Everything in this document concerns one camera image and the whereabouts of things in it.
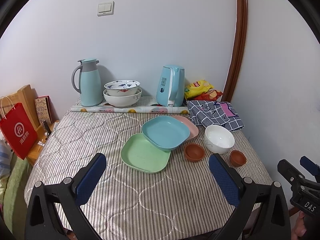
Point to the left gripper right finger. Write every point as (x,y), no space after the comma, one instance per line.
(272,221)

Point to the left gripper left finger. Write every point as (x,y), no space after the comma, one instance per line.
(43,221)

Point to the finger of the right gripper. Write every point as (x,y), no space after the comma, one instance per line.
(295,179)
(310,166)

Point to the brown small bowl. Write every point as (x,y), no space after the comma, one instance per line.
(194,152)
(237,158)

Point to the blue square plate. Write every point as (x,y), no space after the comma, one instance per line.
(165,132)

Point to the person's right hand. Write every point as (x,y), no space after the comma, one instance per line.
(305,227)

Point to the green blanket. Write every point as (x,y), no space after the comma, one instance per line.
(14,209)

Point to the white ceramic bowl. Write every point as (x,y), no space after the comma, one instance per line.
(218,139)

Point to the red paper bag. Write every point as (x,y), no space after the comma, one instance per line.
(17,128)

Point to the green square plate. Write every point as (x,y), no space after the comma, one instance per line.
(138,153)

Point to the pink square plate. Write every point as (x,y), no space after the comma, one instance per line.
(194,131)

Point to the patterned brown box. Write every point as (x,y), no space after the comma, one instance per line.
(42,106)

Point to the striped quilted table cover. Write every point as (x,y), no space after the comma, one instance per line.
(183,200)

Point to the grey checkered cloth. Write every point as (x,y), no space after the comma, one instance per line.
(206,113)

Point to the orange chips bag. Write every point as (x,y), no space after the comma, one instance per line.
(210,95)

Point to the wooden chair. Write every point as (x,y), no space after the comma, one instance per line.
(26,96)

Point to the white bowl grey pattern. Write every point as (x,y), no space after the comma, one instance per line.
(122,101)

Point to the light blue thermos jug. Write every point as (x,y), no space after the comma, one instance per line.
(87,82)

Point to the yellow chips bag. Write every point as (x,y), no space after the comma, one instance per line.
(197,88)

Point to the white bowl blue pattern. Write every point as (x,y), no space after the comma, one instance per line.
(122,87)

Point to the fruit patterned mat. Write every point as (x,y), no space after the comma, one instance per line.
(146,104)

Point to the light blue electric kettle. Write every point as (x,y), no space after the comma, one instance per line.
(170,91)

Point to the brown wooden door frame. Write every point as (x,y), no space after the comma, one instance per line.
(238,49)

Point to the white wall switch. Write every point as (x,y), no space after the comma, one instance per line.
(106,8)

